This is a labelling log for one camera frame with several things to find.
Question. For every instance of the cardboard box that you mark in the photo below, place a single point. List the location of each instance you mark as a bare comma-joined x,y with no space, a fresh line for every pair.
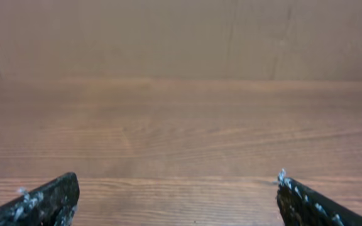
247,40

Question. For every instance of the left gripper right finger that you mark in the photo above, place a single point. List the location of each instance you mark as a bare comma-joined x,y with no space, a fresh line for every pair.
300,205

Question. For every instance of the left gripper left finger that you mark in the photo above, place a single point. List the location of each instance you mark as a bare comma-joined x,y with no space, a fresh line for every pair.
54,203

